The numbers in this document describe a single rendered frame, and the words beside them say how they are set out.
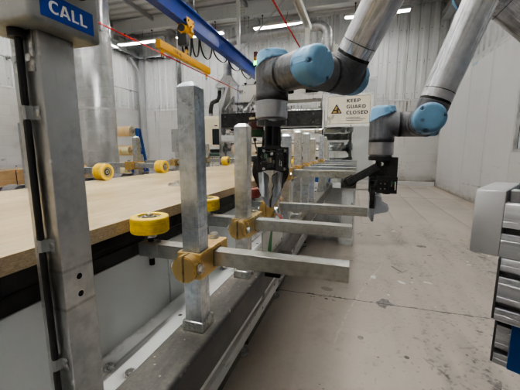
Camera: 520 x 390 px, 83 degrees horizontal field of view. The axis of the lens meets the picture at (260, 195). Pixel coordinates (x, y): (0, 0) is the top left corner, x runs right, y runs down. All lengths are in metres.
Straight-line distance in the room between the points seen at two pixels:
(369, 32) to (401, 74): 9.14
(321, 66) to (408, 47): 9.44
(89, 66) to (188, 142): 4.32
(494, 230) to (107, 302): 0.70
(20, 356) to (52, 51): 0.47
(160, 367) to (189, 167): 0.33
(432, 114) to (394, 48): 9.15
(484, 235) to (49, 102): 0.54
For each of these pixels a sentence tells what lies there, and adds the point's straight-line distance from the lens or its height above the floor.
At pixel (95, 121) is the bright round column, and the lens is 4.71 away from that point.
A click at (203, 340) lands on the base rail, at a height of 0.70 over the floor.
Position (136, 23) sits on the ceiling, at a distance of 11.18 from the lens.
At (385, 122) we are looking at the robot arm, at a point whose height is 1.13.
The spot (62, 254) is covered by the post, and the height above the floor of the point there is 0.95.
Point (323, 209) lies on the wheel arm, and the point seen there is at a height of 0.85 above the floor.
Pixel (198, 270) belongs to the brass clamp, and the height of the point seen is 0.84.
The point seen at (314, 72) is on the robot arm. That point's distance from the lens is 0.61.
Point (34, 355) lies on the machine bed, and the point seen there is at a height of 0.72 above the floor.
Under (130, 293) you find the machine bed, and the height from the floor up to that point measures 0.72.
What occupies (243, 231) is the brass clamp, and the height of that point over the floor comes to 0.84.
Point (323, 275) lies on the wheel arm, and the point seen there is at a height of 0.83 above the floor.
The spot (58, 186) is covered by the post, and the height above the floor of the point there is 1.01.
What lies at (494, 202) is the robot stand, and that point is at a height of 0.98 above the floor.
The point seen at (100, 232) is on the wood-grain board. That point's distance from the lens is 0.65.
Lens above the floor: 1.05
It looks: 9 degrees down
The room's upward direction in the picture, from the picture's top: straight up
